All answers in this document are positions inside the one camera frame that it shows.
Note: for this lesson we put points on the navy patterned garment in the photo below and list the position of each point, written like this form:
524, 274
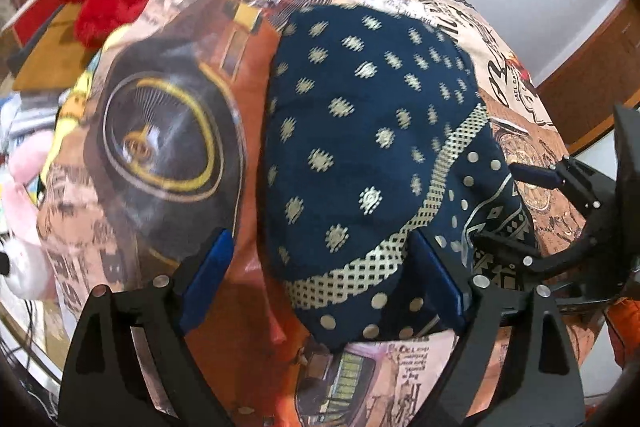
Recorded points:
360, 107

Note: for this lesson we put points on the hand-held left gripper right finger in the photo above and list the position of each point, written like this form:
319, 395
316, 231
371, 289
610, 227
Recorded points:
440, 277

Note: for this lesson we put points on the pink plush toy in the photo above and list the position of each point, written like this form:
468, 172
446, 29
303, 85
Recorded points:
25, 207

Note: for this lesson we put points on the printed blanket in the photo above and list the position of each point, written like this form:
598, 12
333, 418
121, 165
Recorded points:
165, 82

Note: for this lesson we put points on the wooden door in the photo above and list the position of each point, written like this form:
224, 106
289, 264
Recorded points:
590, 77

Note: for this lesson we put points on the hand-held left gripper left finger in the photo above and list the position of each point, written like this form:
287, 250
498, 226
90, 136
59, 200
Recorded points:
212, 262

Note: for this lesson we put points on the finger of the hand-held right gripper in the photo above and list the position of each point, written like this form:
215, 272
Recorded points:
532, 174
505, 249

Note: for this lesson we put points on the orange cloth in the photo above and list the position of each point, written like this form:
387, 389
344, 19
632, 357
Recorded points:
625, 332

